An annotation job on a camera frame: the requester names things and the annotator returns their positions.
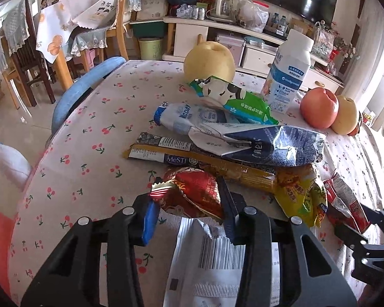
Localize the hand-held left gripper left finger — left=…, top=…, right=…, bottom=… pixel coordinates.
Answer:
left=29, top=193, right=162, bottom=307

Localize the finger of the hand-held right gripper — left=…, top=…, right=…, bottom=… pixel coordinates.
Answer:
left=360, top=204, right=384, bottom=244
left=334, top=222, right=371, bottom=252

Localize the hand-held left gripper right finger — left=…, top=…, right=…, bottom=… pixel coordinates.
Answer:
left=216, top=176, right=359, bottom=307

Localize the red gold snack wrapper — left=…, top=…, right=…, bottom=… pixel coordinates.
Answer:
left=150, top=167, right=226, bottom=224

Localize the small red snack packet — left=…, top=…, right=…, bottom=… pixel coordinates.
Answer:
left=323, top=170, right=371, bottom=233

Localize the white paper packet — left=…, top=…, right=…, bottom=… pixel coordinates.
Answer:
left=162, top=211, right=280, bottom=307

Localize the long yellow biscuit packet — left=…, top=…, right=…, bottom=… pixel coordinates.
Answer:
left=123, top=132, right=277, bottom=192

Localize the yellow snack wrapper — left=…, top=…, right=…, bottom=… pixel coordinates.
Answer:
left=273, top=163, right=327, bottom=227

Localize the cherry print tablecloth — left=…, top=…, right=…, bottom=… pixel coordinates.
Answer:
left=6, top=59, right=384, bottom=307

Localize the crushed dark blue carton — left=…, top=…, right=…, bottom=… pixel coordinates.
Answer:
left=189, top=124, right=326, bottom=167

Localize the blue white milk pouch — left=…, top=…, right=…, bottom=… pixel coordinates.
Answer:
left=154, top=102, right=240, bottom=135

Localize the green white snack wrapper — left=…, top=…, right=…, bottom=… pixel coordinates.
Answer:
left=189, top=76, right=279, bottom=125

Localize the yellow pear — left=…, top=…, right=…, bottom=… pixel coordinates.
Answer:
left=331, top=95, right=359, bottom=135
left=183, top=41, right=236, bottom=85

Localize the red apple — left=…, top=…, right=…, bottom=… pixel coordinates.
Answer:
left=300, top=87, right=340, bottom=129

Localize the white bottle with blue label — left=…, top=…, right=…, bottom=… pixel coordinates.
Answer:
left=263, top=29, right=315, bottom=115

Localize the blue chair back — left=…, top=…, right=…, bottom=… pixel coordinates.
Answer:
left=51, top=57, right=127, bottom=135

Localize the pink storage box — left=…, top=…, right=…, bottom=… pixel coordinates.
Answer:
left=216, top=34, right=245, bottom=68

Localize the white television cabinet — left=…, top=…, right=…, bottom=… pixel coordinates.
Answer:
left=163, top=16, right=344, bottom=87

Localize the light green waste bin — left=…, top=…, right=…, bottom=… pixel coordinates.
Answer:
left=137, top=37, right=164, bottom=61

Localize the pink plastic stool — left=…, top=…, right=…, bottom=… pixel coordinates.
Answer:
left=72, top=49, right=100, bottom=72

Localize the wooden dining table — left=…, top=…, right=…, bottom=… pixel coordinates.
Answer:
left=51, top=48, right=76, bottom=92

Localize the artificial flower bunch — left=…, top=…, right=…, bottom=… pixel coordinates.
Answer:
left=333, top=32, right=356, bottom=61

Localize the white curtain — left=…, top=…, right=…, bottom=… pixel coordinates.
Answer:
left=342, top=0, right=384, bottom=84

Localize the printed plastic bag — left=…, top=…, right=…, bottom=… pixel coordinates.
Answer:
left=312, top=22, right=335, bottom=60

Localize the dark green storage box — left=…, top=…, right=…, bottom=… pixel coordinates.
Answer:
left=131, top=21, right=167, bottom=39

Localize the clear plastic bag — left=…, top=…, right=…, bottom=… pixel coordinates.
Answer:
left=237, top=0, right=269, bottom=32

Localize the pale green lace tablecloth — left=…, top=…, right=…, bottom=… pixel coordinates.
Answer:
left=66, top=27, right=116, bottom=61

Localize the cluster of glass cups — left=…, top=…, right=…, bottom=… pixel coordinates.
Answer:
left=176, top=3, right=207, bottom=20

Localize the glass kettle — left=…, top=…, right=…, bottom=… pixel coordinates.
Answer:
left=209, top=0, right=237, bottom=23

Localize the dark wooden chair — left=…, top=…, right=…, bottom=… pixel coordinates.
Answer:
left=2, top=0, right=56, bottom=107

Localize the orange print tablecloth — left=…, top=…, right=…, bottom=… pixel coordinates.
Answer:
left=35, top=3, right=80, bottom=64

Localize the beige bag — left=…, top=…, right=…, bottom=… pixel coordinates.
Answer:
left=136, top=0, right=168, bottom=21

